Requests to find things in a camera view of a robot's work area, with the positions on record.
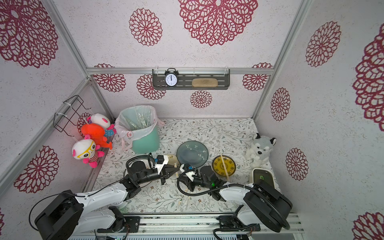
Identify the wooden brush on shelf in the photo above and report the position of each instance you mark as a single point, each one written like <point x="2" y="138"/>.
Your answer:
<point x="205" y="83"/>

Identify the small pale yellow plate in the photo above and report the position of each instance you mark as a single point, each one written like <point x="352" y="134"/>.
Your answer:
<point x="173" y="160"/>

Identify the red plush toy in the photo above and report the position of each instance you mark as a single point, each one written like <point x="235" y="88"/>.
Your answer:
<point x="97" y="134"/>

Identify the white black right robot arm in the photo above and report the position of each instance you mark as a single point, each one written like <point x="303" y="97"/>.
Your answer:
<point x="260" y="203"/>

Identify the black alarm clock on shelf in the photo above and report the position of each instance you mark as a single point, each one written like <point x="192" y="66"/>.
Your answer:
<point x="171" y="77"/>

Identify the yellow black patterned plate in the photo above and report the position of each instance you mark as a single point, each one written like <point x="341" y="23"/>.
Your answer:
<point x="218" y="166"/>

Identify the grey wall shelf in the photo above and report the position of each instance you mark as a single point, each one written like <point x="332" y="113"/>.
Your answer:
<point x="185" y="80"/>

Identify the white plush with yellow glasses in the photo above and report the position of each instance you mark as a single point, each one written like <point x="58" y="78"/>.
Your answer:
<point x="88" y="151"/>

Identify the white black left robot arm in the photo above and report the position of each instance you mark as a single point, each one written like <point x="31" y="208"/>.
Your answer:
<point x="69" y="214"/>

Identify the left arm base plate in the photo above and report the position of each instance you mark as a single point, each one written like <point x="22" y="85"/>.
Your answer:
<point x="129" y="225"/>

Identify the green trash bin with bag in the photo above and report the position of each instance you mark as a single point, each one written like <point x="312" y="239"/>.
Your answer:
<point x="138" y="129"/>

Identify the white green rectangular tray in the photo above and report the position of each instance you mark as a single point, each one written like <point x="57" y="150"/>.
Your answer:
<point x="262" y="174"/>

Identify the black wire wall basket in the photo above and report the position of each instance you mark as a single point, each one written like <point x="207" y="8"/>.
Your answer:
<point x="74" y="109"/>

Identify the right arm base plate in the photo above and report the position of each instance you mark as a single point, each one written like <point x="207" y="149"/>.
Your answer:
<point x="231" y="223"/>

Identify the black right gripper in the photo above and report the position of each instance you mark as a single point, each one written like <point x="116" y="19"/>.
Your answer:
<point x="189" y="180"/>

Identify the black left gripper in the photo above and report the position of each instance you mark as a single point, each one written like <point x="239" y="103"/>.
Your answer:
<point x="166" y="173"/>

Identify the dark green glass plate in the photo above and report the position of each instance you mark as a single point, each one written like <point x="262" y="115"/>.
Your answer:
<point x="193" y="153"/>

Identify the grey husky plush toy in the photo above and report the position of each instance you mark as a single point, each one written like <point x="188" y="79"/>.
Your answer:
<point x="260" y="149"/>

